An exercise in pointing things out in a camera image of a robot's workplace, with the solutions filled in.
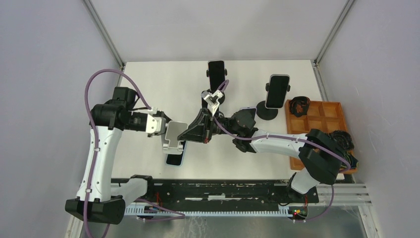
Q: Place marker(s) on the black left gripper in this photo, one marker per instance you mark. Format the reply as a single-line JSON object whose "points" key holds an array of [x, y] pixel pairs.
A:
{"points": [[163, 114]]}

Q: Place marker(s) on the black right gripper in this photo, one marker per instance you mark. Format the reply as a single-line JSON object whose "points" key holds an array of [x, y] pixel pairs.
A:
{"points": [[201, 130]]}

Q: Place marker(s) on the white folding phone stand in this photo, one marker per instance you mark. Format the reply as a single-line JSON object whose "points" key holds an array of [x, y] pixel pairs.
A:
{"points": [[170, 142]]}

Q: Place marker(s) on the light blue cased phone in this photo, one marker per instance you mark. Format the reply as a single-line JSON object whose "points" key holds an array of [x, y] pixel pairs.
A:
{"points": [[176, 160]]}

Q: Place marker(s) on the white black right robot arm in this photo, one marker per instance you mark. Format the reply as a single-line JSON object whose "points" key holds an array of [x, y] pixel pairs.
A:
{"points": [[321, 155]]}

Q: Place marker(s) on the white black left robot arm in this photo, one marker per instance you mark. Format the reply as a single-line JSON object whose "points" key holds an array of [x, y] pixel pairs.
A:
{"points": [[96, 201]]}

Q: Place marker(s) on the white framed small phone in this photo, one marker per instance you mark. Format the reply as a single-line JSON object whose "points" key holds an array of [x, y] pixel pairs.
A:
{"points": [[251, 110]]}

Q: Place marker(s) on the black phone on rear stand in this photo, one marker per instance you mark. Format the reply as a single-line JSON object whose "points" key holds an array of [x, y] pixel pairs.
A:
{"points": [[216, 73]]}

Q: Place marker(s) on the black round right stand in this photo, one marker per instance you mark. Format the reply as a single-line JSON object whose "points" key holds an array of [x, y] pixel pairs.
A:
{"points": [[265, 113]]}

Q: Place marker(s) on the white cased phone on stand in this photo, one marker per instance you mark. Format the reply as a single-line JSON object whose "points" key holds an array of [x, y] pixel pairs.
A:
{"points": [[277, 89]]}

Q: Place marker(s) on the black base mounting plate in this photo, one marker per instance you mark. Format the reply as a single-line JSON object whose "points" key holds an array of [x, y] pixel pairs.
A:
{"points": [[229, 195]]}

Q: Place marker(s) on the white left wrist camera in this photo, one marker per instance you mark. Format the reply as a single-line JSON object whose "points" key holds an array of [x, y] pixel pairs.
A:
{"points": [[150, 110]]}

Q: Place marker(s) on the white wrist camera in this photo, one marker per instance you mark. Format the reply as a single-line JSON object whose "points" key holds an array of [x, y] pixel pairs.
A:
{"points": [[150, 110], [213, 109]]}

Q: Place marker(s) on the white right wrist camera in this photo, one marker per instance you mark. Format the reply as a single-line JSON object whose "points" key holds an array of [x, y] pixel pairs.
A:
{"points": [[213, 109]]}

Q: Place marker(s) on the white slotted cable duct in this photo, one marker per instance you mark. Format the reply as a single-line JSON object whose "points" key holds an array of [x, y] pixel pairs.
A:
{"points": [[141, 210]]}

